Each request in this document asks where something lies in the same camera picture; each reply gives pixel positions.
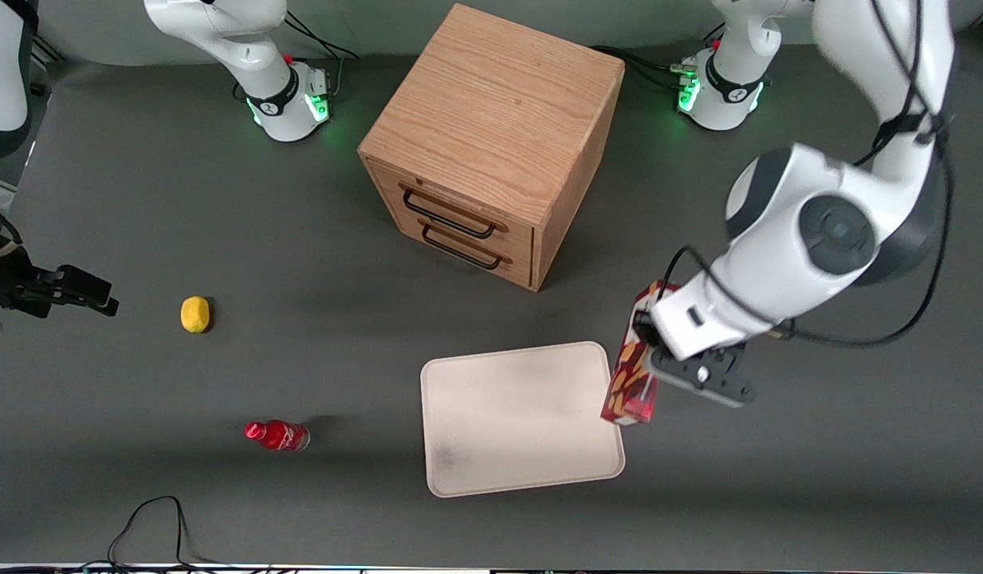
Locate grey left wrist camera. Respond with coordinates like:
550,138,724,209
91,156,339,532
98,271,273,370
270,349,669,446
649,340,760,410

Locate black base cables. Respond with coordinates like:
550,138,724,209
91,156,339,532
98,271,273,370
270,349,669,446
282,10,361,100
593,24,727,90

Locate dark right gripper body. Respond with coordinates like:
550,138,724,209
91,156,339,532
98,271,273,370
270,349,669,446
0,239,39,313

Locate red soda bottle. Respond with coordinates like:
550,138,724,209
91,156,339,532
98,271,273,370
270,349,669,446
244,419,311,454

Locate thin black looped cable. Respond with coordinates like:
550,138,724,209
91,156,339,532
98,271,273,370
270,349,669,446
107,495,214,569

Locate wooden two-drawer cabinet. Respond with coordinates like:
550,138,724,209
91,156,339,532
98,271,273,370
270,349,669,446
357,2,627,293

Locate black right base cables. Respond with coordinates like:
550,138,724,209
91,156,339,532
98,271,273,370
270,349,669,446
282,10,361,100

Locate black left base cables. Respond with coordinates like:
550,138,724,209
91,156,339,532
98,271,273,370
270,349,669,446
593,24,727,90

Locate red cookie box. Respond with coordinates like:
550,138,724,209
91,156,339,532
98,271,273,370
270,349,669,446
600,279,683,428

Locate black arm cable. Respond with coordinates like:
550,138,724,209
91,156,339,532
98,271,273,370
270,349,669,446
665,0,957,350
0,202,23,258

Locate black metal drawer handle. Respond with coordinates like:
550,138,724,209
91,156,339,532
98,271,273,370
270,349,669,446
418,218,513,271
399,183,509,240

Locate beige rectangular tray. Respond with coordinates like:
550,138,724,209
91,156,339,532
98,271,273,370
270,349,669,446
420,341,627,499

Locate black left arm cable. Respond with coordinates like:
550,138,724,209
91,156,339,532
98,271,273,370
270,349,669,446
665,0,957,350

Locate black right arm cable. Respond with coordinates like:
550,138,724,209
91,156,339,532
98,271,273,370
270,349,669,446
0,202,23,258

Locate yellow lemon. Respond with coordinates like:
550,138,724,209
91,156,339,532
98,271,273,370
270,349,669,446
180,296,211,334

